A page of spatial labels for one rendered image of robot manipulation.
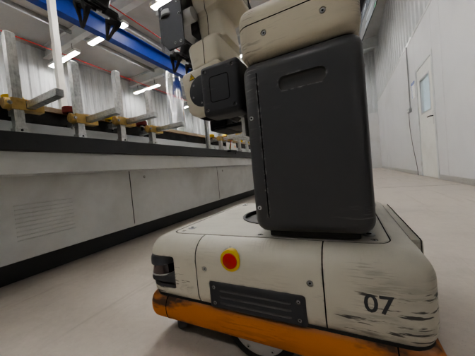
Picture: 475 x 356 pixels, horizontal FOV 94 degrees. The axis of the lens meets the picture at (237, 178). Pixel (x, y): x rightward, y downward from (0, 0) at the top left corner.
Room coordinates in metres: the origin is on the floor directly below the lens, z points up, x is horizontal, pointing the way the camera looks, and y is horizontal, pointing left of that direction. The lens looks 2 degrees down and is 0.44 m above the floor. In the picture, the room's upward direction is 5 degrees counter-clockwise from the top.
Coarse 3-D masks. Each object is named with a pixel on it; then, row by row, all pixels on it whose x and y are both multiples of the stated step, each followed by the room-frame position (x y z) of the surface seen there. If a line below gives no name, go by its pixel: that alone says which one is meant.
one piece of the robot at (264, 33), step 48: (288, 0) 0.46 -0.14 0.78; (336, 0) 0.42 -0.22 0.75; (288, 48) 0.47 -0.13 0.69; (336, 48) 0.42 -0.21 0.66; (288, 96) 0.47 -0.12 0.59; (336, 96) 0.43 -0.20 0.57; (288, 144) 0.47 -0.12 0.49; (336, 144) 0.43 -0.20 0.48; (288, 192) 0.48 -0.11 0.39; (336, 192) 0.43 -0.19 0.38
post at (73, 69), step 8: (72, 64) 1.19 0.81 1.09; (72, 72) 1.18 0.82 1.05; (72, 80) 1.18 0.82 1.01; (72, 88) 1.19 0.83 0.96; (80, 88) 1.21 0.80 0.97; (72, 96) 1.19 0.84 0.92; (80, 96) 1.21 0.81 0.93; (72, 104) 1.19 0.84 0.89; (80, 104) 1.20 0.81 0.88; (80, 112) 1.20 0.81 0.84; (80, 128) 1.19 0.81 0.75
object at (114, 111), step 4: (112, 108) 1.12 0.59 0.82; (116, 108) 1.11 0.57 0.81; (120, 108) 1.13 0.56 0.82; (100, 112) 1.16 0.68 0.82; (104, 112) 1.15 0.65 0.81; (108, 112) 1.13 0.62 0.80; (112, 112) 1.12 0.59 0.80; (116, 112) 1.11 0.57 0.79; (120, 112) 1.13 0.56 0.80; (88, 116) 1.21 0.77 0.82; (92, 116) 1.19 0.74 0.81; (96, 116) 1.18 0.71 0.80; (100, 116) 1.16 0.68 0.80; (104, 116) 1.15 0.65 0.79; (108, 116) 1.15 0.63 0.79; (112, 116) 1.16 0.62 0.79; (88, 120) 1.21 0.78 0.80; (92, 120) 1.20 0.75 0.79; (96, 120) 1.21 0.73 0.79; (68, 124) 1.29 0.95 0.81; (72, 124) 1.28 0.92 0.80; (72, 128) 1.30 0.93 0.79
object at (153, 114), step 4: (152, 112) 1.34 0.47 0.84; (156, 112) 1.35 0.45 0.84; (140, 116) 1.38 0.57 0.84; (144, 116) 1.37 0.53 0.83; (148, 116) 1.35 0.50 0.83; (152, 116) 1.34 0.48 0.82; (156, 116) 1.35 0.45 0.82; (128, 120) 1.43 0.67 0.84; (132, 120) 1.42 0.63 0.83; (136, 120) 1.40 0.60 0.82; (140, 120) 1.39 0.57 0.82; (144, 120) 1.40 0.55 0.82; (108, 124) 1.52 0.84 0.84; (112, 124) 1.50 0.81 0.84; (108, 128) 1.52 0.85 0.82; (112, 128) 1.52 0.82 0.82; (116, 128) 1.53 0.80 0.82
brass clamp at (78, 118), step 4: (68, 116) 1.17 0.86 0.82; (72, 116) 1.16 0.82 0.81; (76, 116) 1.17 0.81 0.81; (80, 116) 1.19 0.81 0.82; (84, 116) 1.21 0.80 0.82; (68, 120) 1.17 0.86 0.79; (72, 120) 1.16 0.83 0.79; (76, 120) 1.17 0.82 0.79; (80, 120) 1.19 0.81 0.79; (84, 120) 1.21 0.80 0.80; (88, 124) 1.24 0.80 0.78; (92, 124) 1.24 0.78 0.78; (96, 124) 1.26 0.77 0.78
